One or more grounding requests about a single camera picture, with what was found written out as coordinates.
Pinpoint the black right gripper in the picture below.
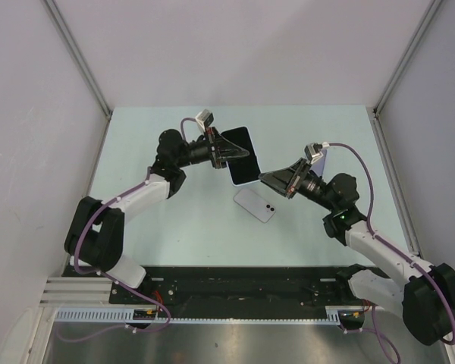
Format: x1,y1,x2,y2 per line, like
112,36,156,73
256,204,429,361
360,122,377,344
257,158,337,212

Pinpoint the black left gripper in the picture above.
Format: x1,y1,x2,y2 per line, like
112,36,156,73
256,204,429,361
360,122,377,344
176,127,249,170

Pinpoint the light blue phone case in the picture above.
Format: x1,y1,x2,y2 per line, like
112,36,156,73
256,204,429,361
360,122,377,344
221,126,261,187

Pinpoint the lilac smartphone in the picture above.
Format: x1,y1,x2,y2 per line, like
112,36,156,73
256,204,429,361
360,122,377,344
234,189,276,223

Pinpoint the lilac phone case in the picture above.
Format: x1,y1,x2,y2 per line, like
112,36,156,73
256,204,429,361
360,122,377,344
311,149,327,177

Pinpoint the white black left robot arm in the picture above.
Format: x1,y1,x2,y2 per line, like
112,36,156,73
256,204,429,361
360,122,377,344
64,127,249,303

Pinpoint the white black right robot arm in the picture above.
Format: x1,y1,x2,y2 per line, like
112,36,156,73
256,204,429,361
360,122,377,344
259,158,455,346

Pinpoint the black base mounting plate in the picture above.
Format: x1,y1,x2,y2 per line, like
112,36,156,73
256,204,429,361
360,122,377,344
62,265,382,306

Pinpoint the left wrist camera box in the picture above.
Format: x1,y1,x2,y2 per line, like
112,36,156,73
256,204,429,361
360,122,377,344
194,109,214,133

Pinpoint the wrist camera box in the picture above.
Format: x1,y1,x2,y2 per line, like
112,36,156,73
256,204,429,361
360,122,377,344
304,143,326,166
194,109,214,133

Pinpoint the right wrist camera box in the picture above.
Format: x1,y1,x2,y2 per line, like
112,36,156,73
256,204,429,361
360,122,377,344
304,143,326,166

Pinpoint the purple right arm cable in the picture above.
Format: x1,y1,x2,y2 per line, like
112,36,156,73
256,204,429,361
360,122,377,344
322,142,455,361

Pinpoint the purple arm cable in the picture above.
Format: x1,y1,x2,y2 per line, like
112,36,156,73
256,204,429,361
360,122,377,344
56,117,206,344
322,142,455,361

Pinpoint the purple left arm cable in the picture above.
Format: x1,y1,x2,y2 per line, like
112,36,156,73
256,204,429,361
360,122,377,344
56,117,206,344

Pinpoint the aluminium front rail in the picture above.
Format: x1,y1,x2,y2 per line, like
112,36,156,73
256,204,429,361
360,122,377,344
39,277,450,312

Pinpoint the right aluminium corner post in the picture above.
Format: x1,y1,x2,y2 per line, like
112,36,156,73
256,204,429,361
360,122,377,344
371,0,447,118

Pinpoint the aluminium corner post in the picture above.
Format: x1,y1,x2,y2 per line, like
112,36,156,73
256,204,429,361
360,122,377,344
371,0,447,118
40,0,113,121

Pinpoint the left aluminium corner post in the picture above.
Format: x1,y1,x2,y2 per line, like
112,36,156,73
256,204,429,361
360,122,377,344
40,0,113,121

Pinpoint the white slotted cable duct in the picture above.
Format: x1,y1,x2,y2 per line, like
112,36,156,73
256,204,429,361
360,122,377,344
55,306,340,325

